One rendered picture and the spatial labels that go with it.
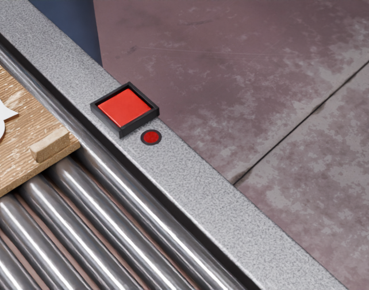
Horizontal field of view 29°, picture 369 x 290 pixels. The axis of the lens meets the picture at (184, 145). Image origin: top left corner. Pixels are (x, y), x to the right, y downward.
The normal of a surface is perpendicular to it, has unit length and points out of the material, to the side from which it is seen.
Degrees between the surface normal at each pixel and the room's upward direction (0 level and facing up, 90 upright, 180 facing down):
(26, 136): 0
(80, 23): 90
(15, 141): 0
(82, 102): 0
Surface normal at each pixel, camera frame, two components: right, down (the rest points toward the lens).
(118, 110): -0.02, -0.65
